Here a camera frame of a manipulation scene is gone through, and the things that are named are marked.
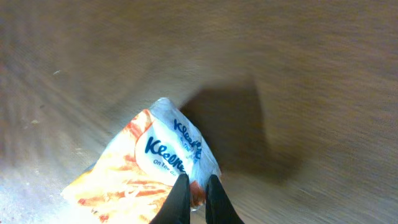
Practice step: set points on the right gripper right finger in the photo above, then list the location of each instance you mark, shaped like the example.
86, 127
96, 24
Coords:
219, 209

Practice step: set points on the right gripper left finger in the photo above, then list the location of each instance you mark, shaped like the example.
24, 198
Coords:
176, 208

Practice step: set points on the orange tissue pack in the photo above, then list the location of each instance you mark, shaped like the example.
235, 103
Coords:
131, 180

